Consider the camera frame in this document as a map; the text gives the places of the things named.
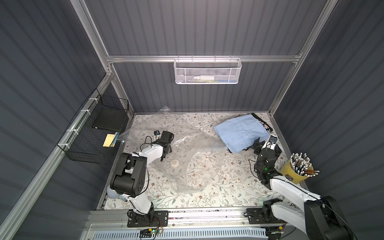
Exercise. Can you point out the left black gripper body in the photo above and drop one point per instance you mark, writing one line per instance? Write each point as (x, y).
(167, 139)

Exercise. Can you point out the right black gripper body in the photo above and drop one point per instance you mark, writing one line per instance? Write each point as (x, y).
(259, 144)

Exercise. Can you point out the light blue shirt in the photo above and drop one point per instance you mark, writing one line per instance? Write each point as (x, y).
(240, 133)

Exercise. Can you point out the red plaid shirt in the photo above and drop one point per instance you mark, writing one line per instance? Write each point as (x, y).
(268, 128)

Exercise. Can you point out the clear plastic vacuum bag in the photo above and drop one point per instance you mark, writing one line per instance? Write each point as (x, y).
(195, 157)

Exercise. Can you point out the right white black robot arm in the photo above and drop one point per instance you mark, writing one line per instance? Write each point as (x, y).
(335, 226)

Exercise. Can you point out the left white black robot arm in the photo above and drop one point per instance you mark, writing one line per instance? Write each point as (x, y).
(129, 177)

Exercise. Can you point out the yellow cup of pens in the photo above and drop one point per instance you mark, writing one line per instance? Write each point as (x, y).
(299, 168)

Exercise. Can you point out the yellow notepad in basket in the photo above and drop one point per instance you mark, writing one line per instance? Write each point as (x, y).
(109, 141)

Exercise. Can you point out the black box in basket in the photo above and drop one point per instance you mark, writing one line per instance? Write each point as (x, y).
(109, 119)

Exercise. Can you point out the white bottle in basket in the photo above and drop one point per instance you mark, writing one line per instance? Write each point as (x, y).
(204, 78)

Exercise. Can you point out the white vented panel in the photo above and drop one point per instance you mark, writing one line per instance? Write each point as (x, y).
(241, 233)

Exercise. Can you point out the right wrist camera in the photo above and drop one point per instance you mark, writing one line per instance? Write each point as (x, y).
(271, 143)

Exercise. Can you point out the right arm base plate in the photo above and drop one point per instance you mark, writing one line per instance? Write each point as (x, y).
(261, 216)

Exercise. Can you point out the white wire mesh basket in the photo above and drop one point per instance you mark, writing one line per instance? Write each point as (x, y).
(226, 73)

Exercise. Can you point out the black wire wall basket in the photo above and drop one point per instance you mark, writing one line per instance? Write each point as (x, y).
(84, 143)

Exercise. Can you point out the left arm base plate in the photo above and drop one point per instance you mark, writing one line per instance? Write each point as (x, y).
(152, 219)

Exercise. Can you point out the aluminium frame back crossbar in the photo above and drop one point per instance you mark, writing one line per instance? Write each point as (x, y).
(215, 58)

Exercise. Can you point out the aluminium front rail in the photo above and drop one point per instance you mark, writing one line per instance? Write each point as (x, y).
(209, 217)

